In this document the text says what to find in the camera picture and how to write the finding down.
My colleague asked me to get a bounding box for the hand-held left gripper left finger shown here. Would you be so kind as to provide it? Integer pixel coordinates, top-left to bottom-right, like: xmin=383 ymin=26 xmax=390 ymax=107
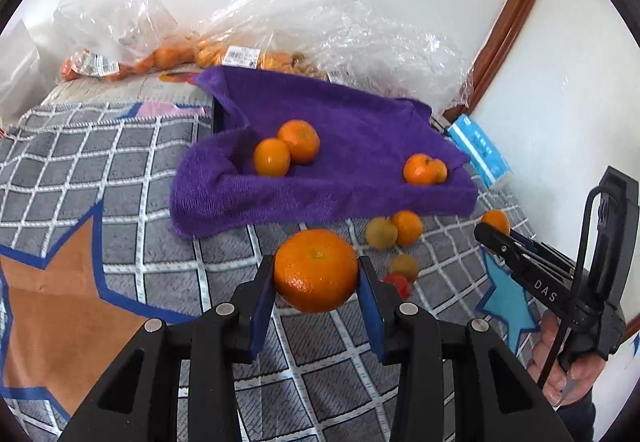
xmin=60 ymin=254 xmax=277 ymax=442

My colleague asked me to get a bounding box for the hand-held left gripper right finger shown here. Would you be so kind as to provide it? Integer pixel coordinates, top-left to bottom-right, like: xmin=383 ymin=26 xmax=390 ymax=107
xmin=357 ymin=256 xmax=576 ymax=442

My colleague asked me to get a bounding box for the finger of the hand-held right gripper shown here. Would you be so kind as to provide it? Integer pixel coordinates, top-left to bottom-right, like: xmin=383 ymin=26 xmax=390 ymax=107
xmin=509 ymin=231 xmax=576 ymax=279
xmin=474 ymin=222 xmax=538 ymax=280

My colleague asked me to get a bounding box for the small red tomato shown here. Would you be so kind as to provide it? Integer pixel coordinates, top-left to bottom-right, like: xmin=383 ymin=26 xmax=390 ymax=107
xmin=383 ymin=273 xmax=413 ymax=300

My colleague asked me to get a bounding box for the small yellow-green fruit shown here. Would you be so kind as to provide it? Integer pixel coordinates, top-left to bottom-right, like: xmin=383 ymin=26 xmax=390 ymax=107
xmin=390 ymin=254 xmax=420 ymax=283
xmin=365 ymin=217 xmax=399 ymax=250

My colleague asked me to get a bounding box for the large orange mandarin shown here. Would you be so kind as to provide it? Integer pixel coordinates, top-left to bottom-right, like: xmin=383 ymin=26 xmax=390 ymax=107
xmin=273 ymin=229 xmax=360 ymax=314

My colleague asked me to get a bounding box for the orange mandarin with green stem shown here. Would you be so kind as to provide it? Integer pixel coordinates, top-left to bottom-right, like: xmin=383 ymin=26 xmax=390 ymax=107
xmin=403 ymin=154 xmax=438 ymax=186

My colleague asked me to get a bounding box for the person's right forearm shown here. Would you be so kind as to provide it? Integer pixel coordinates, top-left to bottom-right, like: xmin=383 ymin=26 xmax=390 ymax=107
xmin=556 ymin=389 xmax=597 ymax=442

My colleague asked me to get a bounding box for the person's right hand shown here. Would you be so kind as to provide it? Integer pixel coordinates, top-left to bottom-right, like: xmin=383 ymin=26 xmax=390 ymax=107
xmin=530 ymin=309 xmax=598 ymax=405

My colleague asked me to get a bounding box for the grey checkered blanket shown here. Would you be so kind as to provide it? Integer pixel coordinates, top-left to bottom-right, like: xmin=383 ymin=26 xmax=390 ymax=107
xmin=0 ymin=99 xmax=566 ymax=442

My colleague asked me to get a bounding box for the blue tissue pack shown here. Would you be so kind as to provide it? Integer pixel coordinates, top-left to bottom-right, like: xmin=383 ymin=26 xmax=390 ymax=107
xmin=446 ymin=114 xmax=514 ymax=188

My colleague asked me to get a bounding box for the purple towel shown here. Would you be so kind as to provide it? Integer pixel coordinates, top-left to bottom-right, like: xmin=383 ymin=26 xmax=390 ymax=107
xmin=169 ymin=66 xmax=480 ymax=239

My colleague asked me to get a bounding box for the clear bag of tomatoes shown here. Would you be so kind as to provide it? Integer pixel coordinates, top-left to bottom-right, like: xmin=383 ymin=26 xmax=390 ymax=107
xmin=325 ymin=0 xmax=474 ymax=114

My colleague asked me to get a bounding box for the printed paper sheet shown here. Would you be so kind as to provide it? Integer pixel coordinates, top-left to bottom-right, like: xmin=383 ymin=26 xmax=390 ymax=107
xmin=42 ymin=69 xmax=216 ymax=108

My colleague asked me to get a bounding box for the clear bag of tangerines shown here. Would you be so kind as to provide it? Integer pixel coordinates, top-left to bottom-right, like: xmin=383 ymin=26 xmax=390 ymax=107
xmin=54 ymin=0 xmax=178 ymax=83

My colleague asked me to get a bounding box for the white plastic bag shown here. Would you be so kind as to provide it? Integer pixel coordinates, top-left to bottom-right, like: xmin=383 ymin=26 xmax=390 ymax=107
xmin=0 ymin=19 xmax=42 ymax=123

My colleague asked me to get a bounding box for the black cable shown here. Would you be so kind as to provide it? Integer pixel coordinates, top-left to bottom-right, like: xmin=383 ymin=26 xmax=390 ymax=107
xmin=537 ymin=187 xmax=608 ymax=388

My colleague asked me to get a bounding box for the brown wooden door frame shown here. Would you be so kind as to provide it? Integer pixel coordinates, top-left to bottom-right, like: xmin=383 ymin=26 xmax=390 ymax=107
xmin=442 ymin=0 xmax=557 ymax=120

